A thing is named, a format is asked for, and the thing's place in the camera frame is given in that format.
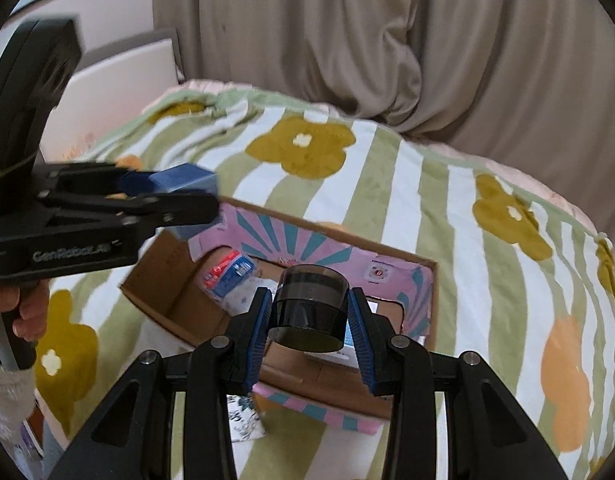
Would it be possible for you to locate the white patterned sock bundle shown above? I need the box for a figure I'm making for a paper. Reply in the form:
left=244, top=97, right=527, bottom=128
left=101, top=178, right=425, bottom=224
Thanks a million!
left=219, top=276, right=278, bottom=316

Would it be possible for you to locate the small blue box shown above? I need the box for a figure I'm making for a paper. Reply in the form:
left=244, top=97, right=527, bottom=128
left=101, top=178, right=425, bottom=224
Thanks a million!
left=149, top=162, right=220, bottom=240

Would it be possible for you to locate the white blue barcode box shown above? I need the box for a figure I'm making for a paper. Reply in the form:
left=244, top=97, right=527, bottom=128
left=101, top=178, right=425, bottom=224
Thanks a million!
left=306, top=292, right=358, bottom=370

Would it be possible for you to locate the pink teal cardboard box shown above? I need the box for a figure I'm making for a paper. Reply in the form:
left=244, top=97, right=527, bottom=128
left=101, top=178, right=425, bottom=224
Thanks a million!
left=122, top=200, right=437, bottom=434

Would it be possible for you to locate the person's left hand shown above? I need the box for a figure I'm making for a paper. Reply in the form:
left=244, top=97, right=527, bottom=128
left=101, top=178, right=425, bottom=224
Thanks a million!
left=0, top=280, right=49, bottom=341

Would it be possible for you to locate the white floral tissue pack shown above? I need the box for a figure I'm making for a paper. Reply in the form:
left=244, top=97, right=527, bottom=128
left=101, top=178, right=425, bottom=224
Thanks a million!
left=227, top=393, right=267, bottom=443

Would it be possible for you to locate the red blue dental floss box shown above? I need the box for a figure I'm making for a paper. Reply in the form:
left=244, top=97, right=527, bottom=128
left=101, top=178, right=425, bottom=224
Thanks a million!
left=201, top=249, right=257, bottom=302

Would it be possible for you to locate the black round jar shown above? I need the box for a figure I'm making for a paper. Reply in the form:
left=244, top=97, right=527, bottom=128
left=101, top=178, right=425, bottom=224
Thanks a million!
left=268, top=264, right=351, bottom=352

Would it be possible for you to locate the beige curtain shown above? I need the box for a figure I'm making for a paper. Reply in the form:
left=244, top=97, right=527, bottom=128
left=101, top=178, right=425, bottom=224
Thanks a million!
left=153, top=0, right=615, bottom=236

